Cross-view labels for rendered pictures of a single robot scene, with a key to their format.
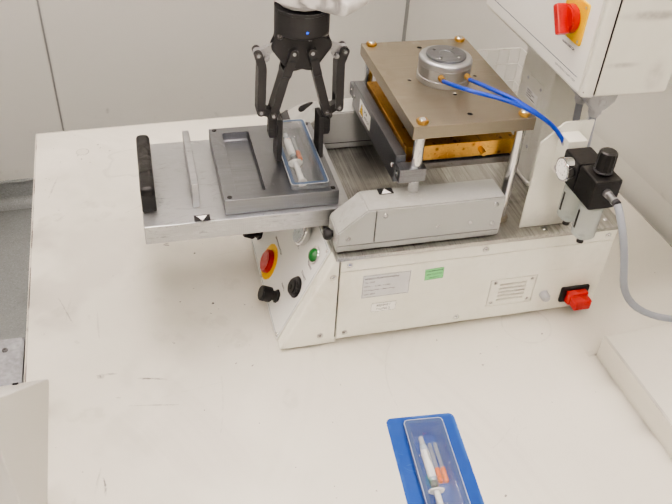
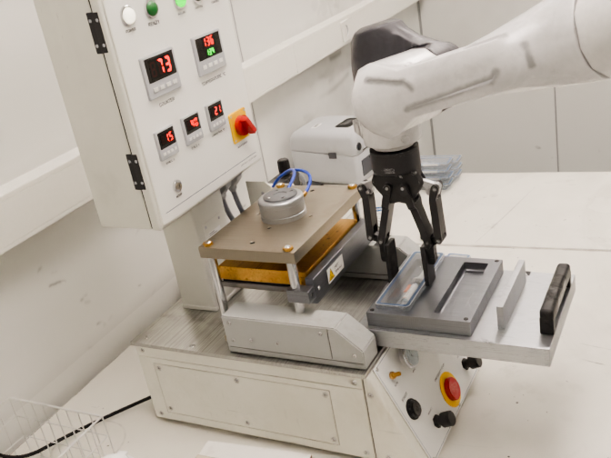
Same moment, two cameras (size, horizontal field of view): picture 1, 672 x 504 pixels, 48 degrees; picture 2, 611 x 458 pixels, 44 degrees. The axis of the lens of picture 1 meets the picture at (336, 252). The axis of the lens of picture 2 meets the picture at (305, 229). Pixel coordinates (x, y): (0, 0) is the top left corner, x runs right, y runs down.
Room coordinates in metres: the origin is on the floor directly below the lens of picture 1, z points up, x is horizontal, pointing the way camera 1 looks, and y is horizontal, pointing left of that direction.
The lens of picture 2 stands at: (1.82, 0.76, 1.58)
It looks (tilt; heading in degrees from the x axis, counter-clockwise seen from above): 23 degrees down; 227
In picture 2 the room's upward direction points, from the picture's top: 11 degrees counter-clockwise
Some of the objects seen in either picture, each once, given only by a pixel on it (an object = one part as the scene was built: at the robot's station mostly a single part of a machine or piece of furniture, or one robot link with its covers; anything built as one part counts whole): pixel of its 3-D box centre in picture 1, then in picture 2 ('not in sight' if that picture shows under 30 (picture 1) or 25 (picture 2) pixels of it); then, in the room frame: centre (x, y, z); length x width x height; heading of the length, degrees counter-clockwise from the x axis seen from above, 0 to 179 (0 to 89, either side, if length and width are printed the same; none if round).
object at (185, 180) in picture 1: (239, 173); (466, 300); (0.95, 0.15, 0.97); 0.30 x 0.22 x 0.08; 106
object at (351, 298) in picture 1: (418, 230); (318, 344); (1.02, -0.14, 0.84); 0.53 x 0.37 x 0.17; 106
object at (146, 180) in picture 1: (145, 171); (555, 296); (0.91, 0.29, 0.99); 0.15 x 0.02 x 0.04; 16
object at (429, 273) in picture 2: (277, 135); (427, 263); (0.97, 0.10, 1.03); 0.03 x 0.01 x 0.07; 16
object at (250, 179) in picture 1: (270, 164); (436, 291); (0.96, 0.11, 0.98); 0.20 x 0.17 x 0.03; 16
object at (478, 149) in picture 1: (439, 106); (291, 235); (1.03, -0.14, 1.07); 0.22 x 0.17 x 0.10; 16
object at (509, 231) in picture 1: (445, 178); (285, 305); (1.05, -0.17, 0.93); 0.46 x 0.35 x 0.01; 106
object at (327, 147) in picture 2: not in sight; (339, 148); (0.19, -0.79, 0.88); 0.25 x 0.20 x 0.17; 102
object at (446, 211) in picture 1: (412, 215); (366, 255); (0.88, -0.11, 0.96); 0.26 x 0.05 x 0.07; 106
